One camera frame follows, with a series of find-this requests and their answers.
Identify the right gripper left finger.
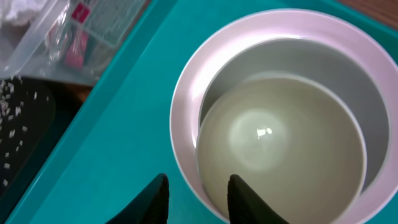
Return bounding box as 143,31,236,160
106,173,170,224

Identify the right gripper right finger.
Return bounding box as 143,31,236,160
227,174,288,224

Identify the white paper cup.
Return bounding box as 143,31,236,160
196,76,367,223

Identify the large white plate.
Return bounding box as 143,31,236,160
170,9,397,223

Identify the pile of rice grains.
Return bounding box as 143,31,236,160
1,78,56,192

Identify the white napkin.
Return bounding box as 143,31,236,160
1,0,48,26

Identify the grey-rimmed white bowl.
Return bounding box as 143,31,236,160
199,39,391,190

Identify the red foil snack wrapper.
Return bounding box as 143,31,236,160
64,1,90,70

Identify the clear plastic waste bin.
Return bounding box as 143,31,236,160
1,0,147,86

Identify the teal serving tray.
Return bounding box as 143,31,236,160
8,1,397,223

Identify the black plastic tray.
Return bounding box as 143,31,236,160
0,76,94,215

